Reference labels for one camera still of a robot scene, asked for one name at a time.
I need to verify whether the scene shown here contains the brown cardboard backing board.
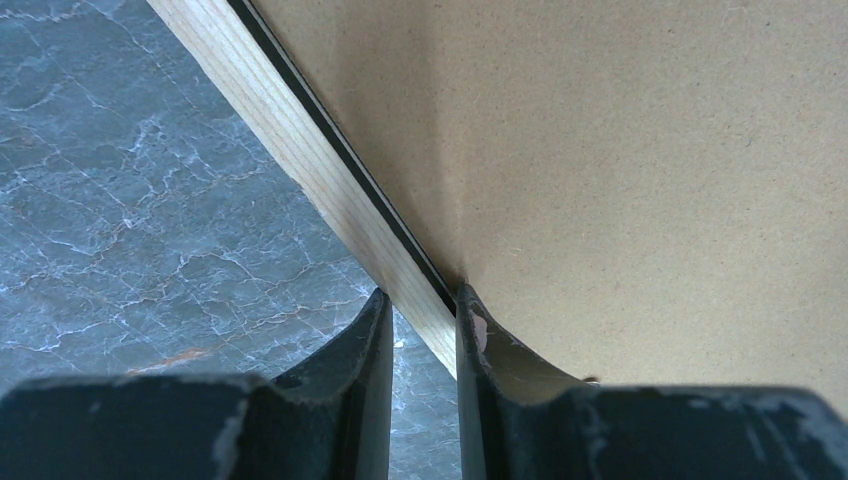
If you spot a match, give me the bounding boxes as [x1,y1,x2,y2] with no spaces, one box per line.
[258,1,847,411]

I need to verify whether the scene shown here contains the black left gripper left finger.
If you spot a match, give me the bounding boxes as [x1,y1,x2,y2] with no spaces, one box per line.
[1,290,393,479]

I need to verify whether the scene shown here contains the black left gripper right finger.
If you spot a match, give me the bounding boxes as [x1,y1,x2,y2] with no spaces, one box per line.
[456,285,847,479]

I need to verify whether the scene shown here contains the wooden picture frame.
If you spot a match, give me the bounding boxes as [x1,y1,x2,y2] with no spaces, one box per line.
[150,1,457,375]

